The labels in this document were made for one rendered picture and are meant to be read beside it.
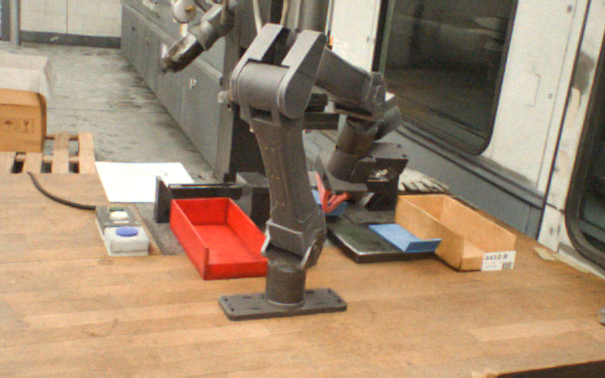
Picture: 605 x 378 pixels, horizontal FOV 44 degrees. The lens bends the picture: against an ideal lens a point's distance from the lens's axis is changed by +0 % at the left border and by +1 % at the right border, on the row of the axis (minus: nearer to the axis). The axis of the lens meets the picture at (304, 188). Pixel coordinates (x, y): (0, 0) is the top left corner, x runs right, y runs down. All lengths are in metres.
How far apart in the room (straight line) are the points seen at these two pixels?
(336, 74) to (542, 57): 0.86
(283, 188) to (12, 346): 0.42
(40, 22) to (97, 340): 9.69
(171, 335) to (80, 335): 0.12
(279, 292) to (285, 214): 0.13
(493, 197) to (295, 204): 0.95
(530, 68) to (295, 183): 0.96
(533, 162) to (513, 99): 0.18
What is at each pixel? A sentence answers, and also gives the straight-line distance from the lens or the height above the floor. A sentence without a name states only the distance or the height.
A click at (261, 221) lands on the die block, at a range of 1.53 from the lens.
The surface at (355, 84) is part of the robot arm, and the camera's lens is 1.15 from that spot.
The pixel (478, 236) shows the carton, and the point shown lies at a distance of 1.58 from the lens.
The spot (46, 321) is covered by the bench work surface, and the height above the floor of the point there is 0.90.
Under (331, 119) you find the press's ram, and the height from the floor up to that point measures 1.13.
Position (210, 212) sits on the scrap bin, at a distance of 1.49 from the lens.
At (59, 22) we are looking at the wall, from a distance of 10.67.
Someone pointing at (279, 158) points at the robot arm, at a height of 1.16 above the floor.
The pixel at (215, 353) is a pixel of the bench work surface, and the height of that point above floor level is 0.90.
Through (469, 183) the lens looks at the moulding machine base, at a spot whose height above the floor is 0.91.
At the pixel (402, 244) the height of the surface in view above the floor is 0.92.
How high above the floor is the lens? 1.43
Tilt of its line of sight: 17 degrees down
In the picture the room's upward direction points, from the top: 7 degrees clockwise
